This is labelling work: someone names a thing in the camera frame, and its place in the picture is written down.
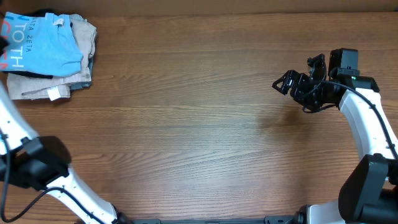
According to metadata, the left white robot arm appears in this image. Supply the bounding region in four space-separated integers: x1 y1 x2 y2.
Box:
1 87 131 223

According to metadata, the light blue printed t-shirt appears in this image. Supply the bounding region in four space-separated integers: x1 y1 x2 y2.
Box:
1 12 83 77

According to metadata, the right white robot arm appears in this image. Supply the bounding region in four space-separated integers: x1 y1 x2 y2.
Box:
272 49 397 223

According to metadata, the grey folded garment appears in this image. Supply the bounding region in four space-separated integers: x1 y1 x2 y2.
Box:
70 57 94 90

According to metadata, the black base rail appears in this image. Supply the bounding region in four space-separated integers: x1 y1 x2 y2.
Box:
74 214 352 224

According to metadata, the beige folded garment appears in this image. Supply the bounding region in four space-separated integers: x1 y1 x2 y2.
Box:
6 14 98 102

